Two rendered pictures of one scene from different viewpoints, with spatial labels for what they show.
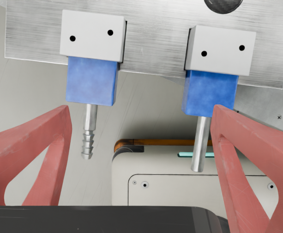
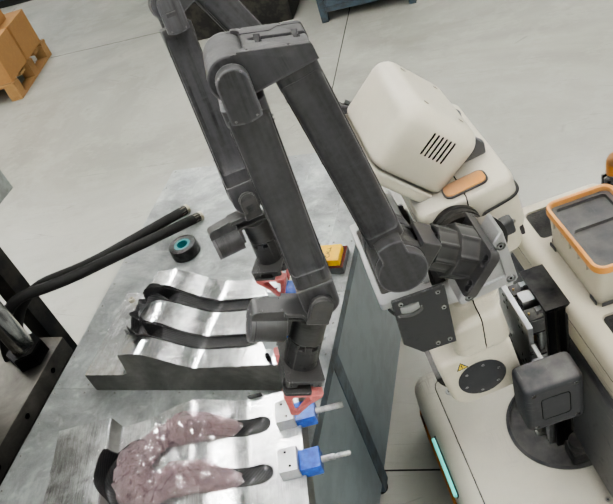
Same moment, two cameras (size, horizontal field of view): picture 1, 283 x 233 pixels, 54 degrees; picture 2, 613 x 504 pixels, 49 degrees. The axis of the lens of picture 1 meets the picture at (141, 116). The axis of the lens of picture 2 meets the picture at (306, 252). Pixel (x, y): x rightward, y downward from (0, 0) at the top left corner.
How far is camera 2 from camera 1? 1.13 m
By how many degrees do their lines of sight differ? 51
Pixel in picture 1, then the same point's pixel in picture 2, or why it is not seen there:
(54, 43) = (297, 484)
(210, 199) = (490, 440)
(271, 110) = not seen: hidden behind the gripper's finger
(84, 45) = (291, 460)
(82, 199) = not seen: outside the picture
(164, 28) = (281, 440)
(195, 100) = (307, 414)
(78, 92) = (315, 461)
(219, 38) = (278, 413)
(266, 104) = not seen: hidden behind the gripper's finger
